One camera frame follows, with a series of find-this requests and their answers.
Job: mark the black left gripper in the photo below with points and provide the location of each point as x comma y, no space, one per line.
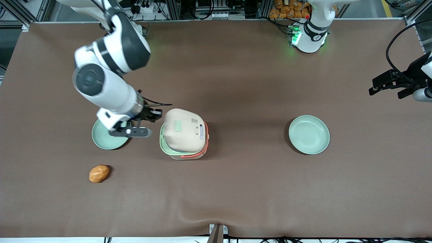
413,70

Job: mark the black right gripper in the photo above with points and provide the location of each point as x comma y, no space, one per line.
147,113

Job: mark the cream lidded lunch box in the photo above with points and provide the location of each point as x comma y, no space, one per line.
184,133

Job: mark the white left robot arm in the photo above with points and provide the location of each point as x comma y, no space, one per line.
308,40

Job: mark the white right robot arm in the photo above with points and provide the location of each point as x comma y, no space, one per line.
108,91

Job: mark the pale green plate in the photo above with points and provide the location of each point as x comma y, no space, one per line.
103,140
309,134

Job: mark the orange-brown bread roll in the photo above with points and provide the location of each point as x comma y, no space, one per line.
99,173

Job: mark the brown table mat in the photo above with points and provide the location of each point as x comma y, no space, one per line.
236,84

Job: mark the white power strip with plugs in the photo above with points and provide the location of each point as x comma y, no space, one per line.
148,7

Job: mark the bag of orange breads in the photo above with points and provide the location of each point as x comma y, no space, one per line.
288,10

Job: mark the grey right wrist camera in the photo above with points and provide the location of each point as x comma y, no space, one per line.
135,132

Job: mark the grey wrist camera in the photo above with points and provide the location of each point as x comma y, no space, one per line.
135,132
423,94

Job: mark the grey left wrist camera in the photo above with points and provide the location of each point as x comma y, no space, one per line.
423,94

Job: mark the aluminium frame profile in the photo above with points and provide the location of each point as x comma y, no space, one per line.
416,13

